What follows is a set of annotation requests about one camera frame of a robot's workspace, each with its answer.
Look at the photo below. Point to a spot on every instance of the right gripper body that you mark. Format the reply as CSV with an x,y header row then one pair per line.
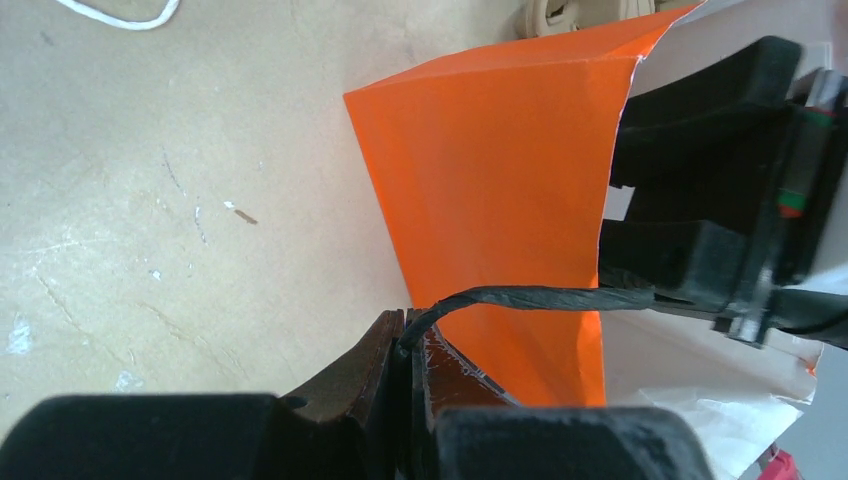
x,y
781,174

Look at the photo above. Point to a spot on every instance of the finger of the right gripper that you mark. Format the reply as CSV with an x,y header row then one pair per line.
x,y
696,266
660,128

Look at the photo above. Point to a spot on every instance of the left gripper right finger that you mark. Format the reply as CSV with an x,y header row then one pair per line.
x,y
463,426

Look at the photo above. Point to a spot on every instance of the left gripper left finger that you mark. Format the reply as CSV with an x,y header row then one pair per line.
x,y
330,427

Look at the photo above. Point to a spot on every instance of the orange paper bag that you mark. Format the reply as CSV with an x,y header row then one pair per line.
x,y
491,167

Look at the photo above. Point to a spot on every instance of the light blue paper bag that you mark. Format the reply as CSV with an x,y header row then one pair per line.
x,y
133,16

